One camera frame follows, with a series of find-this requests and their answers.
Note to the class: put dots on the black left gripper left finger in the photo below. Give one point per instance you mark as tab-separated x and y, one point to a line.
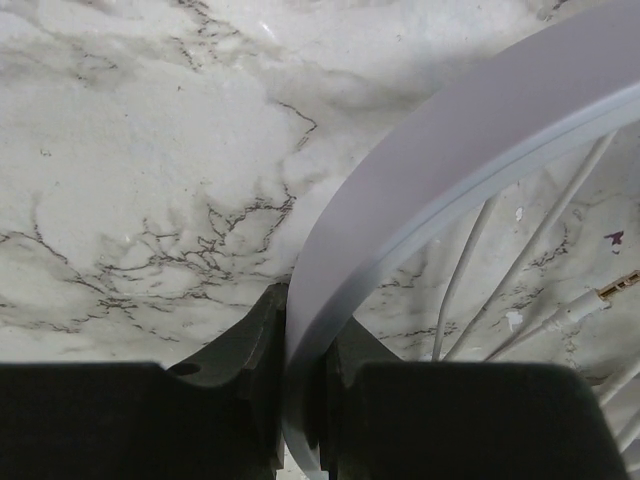
214	415

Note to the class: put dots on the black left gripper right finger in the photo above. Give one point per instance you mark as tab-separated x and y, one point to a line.
392	419

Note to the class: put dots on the white headphones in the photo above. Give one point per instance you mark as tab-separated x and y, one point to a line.
565	86

